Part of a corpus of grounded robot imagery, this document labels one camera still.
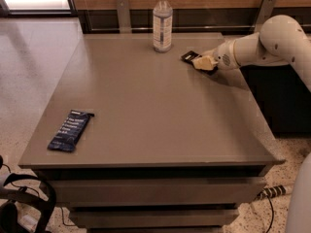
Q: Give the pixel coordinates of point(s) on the blue blueberry rxbar wrapper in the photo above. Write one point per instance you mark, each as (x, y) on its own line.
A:
(70, 131)

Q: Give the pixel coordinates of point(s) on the black chocolate rxbar wrapper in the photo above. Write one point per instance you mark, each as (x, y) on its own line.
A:
(190, 56)

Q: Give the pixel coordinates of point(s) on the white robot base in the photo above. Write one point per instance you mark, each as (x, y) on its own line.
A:
(299, 214)

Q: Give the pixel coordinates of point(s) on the left metal wall bracket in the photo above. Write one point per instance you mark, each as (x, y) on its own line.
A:
(123, 13)

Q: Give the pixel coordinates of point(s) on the grey drawer cabinet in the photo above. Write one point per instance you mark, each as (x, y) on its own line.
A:
(169, 149)

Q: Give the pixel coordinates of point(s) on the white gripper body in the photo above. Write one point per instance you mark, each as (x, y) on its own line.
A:
(224, 56)

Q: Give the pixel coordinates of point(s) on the striped cable plug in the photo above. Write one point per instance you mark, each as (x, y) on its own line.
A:
(275, 191)

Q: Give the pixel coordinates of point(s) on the metal wall bracket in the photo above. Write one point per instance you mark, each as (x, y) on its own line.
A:
(123, 13)
(264, 13)

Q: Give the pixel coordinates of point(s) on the clear plastic water bottle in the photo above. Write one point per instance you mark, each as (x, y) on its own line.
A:
(162, 26)

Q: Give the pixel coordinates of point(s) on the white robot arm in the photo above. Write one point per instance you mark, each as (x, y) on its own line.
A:
(280, 41)

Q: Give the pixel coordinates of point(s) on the right metal wall bracket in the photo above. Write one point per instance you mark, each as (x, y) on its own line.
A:
(264, 13)

